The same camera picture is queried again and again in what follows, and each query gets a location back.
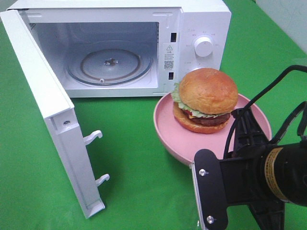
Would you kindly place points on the white microwave oven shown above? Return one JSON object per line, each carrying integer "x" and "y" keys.
{"x": 58, "y": 25}

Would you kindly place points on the white microwave door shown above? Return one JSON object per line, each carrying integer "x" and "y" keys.
{"x": 58, "y": 113}

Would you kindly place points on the glass microwave turntable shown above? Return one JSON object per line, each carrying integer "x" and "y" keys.
{"x": 110, "y": 63}

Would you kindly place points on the white warning label sticker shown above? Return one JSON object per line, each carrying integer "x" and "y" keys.
{"x": 169, "y": 59}

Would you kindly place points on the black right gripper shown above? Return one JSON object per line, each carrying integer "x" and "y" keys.
{"x": 264, "y": 177}

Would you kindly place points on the upper white microwave knob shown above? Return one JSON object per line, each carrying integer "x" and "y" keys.
{"x": 203, "y": 46}

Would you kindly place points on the pink plate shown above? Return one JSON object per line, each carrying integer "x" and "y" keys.
{"x": 182, "y": 143}

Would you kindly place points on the green table mat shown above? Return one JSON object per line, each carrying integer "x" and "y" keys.
{"x": 148, "y": 188}

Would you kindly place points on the burger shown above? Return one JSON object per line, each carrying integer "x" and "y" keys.
{"x": 203, "y": 100}

